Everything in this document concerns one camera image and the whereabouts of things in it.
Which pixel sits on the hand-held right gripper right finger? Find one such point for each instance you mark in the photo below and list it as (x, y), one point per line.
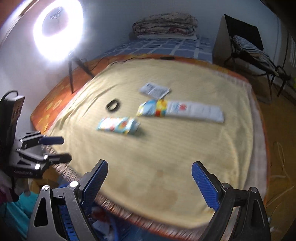
(205, 185)

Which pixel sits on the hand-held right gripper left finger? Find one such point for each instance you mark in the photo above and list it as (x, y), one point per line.
(94, 183)

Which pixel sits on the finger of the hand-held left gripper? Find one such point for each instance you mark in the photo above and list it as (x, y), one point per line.
(60, 158)
(53, 140)

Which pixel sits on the colourful snack wrapper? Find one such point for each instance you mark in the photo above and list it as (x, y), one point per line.
(115, 125)

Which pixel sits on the person's left hand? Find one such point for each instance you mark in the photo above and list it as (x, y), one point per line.
(22, 186)

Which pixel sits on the teal cloth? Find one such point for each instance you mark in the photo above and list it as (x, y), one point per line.
(20, 215)

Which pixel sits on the yellow striped fringed cloth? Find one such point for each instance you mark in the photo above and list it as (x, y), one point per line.
(161, 150)

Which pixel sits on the black tripod stand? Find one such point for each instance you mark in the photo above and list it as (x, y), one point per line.
(71, 74)

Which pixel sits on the long white colourful carton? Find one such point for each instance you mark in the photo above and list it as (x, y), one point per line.
(194, 111)

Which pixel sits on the white printed leaflet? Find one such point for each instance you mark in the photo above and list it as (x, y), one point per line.
(153, 90)

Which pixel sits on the blue checked bed sheet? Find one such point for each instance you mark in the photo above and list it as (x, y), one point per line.
(161, 47)

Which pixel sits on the black white striped cloth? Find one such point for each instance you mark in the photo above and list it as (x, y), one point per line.
(247, 46)

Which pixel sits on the folded floral quilt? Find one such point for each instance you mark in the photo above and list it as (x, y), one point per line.
(164, 23)

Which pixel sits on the black folding chair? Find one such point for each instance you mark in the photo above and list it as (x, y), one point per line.
(242, 25)

